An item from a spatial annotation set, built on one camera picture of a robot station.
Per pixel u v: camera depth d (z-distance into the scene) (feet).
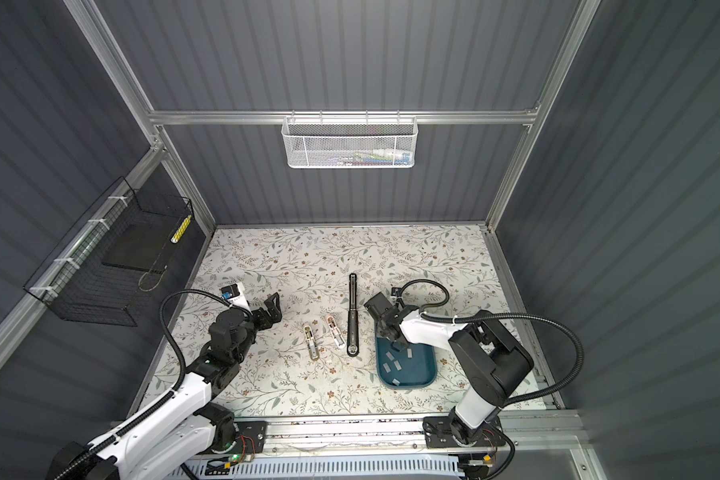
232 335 2.03
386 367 2.76
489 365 1.48
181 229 2.68
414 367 2.83
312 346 2.89
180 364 1.88
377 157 3.05
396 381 2.70
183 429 1.92
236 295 2.32
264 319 2.42
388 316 2.36
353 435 2.47
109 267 2.39
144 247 2.47
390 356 2.83
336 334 2.93
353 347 2.91
